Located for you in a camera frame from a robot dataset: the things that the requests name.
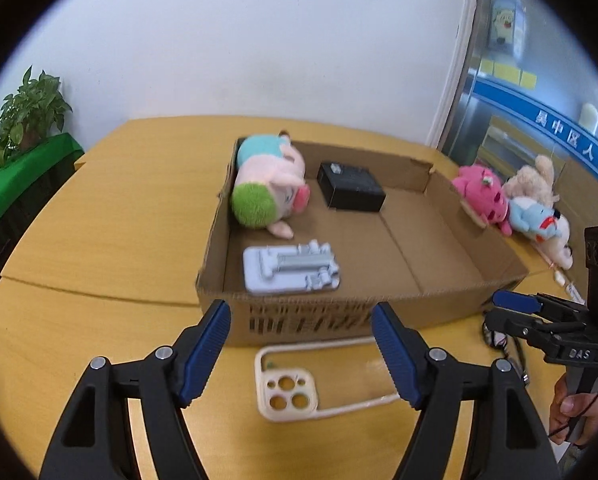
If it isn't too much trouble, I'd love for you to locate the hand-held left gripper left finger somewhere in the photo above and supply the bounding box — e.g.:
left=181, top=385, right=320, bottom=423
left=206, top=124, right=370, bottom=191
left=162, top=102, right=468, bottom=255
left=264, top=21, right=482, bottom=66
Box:
left=39, top=299, right=232, bottom=480

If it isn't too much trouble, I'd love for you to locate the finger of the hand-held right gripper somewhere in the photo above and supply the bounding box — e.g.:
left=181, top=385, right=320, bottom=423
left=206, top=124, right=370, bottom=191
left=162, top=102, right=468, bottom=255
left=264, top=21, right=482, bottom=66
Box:
left=493, top=290, right=587, bottom=323
left=484, top=307, right=587, bottom=350

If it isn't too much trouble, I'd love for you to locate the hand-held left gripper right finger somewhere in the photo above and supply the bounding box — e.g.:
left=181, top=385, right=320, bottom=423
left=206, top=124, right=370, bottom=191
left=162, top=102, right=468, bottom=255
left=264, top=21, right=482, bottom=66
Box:
left=371, top=301, right=560, bottom=480

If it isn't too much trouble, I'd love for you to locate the cream phone case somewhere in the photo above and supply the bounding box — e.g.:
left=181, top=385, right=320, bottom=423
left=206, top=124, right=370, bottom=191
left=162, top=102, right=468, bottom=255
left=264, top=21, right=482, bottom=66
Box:
left=255, top=337, right=402, bottom=423

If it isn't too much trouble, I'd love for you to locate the cardboard box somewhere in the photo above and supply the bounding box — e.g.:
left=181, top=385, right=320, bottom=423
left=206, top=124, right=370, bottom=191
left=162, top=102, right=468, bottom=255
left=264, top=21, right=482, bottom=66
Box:
left=195, top=135, right=530, bottom=348

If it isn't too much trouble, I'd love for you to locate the person's right hand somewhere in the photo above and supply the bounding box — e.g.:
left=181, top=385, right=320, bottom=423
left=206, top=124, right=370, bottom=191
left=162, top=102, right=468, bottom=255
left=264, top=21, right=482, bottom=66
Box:
left=548, top=375, right=588, bottom=446

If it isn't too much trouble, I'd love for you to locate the small white tag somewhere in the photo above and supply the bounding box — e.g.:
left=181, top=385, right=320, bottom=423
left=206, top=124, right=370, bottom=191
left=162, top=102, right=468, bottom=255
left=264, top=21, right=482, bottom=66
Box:
left=539, top=255, right=587, bottom=306

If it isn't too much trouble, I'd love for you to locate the blue plush toy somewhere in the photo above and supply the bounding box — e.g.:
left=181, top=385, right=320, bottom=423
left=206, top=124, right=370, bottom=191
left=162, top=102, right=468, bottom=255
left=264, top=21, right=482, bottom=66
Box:
left=506, top=197, right=574, bottom=271

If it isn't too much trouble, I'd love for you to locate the grey plastic stand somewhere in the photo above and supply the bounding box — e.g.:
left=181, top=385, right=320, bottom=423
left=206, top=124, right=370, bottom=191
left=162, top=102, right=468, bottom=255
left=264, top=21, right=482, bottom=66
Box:
left=242, top=240, right=342, bottom=296

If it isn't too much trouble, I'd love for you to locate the pink plush toy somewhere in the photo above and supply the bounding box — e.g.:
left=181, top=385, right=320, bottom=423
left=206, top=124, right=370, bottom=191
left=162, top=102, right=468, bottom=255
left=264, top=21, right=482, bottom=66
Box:
left=451, top=164, right=512, bottom=236

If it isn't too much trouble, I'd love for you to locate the beige plush toy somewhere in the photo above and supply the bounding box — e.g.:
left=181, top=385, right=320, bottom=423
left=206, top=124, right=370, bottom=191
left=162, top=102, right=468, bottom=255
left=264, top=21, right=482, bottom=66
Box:
left=501, top=154, right=562, bottom=208

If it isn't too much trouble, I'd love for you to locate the wooden desk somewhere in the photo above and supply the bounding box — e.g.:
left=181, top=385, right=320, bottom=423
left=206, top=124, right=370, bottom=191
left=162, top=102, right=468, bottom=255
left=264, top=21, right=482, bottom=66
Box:
left=0, top=115, right=598, bottom=480

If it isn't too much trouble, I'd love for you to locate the white door sticker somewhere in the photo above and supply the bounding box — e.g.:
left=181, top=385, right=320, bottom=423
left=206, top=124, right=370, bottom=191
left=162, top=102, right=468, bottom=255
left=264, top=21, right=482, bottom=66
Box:
left=579, top=102, right=598, bottom=133

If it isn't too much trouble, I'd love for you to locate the black box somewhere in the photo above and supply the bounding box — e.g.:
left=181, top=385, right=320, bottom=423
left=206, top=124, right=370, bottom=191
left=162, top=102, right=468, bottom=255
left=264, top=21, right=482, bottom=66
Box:
left=316, top=161, right=387, bottom=213

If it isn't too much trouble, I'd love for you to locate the glass door with blue band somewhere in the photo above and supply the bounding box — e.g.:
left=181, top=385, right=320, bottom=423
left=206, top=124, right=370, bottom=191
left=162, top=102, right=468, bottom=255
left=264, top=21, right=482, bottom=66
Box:
left=439, top=0, right=598, bottom=201

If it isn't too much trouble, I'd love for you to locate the pink and teal pig plush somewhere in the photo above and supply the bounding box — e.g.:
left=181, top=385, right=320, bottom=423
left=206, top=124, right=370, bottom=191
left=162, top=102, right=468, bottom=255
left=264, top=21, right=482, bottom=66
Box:
left=230, top=130, right=312, bottom=239

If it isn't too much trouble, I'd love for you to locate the dark cabinet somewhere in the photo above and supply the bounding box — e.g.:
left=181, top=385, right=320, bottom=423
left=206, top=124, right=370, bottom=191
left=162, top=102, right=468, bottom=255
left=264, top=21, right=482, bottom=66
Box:
left=0, top=152, right=87, bottom=311

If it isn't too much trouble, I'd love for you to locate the cartoon door sticker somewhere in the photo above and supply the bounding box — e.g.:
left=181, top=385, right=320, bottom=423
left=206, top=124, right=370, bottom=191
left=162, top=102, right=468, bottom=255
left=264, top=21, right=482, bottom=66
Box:
left=489, top=0, right=527, bottom=56

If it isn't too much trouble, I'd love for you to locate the large potted plant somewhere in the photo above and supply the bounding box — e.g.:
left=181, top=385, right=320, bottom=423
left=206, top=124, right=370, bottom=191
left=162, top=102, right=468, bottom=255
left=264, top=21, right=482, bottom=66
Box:
left=0, top=65, right=74, bottom=168

